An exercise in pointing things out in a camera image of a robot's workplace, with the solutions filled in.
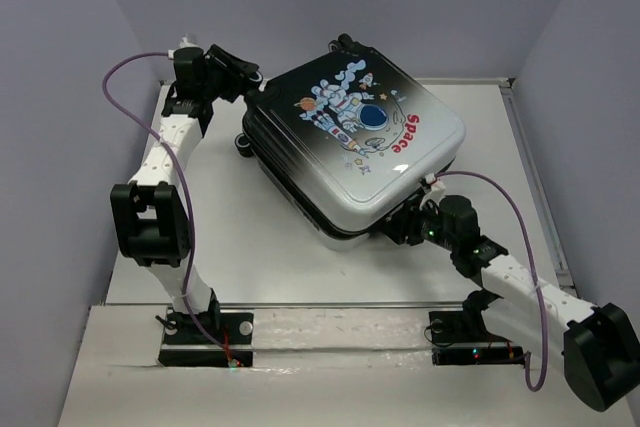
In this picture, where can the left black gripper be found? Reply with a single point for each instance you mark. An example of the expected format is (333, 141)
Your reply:
(238, 71)

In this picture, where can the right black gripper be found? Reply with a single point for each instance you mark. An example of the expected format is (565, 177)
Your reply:
(404, 222)

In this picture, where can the black suitcase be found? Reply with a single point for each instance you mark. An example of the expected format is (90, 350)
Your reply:
(348, 138)

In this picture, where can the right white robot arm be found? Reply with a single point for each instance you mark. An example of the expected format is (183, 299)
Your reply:
(595, 348)

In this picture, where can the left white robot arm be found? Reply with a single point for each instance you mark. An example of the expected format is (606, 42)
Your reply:
(153, 212)

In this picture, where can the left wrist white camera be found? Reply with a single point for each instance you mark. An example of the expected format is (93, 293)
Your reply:
(188, 41)

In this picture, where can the wrist white camera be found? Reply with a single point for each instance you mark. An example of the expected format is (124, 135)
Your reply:
(188, 41)
(434, 190)

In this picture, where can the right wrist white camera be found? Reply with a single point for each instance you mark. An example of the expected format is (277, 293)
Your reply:
(434, 190)

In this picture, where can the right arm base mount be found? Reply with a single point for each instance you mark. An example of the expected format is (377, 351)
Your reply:
(459, 337)

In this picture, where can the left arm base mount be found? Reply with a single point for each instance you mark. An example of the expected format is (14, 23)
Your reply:
(183, 344)

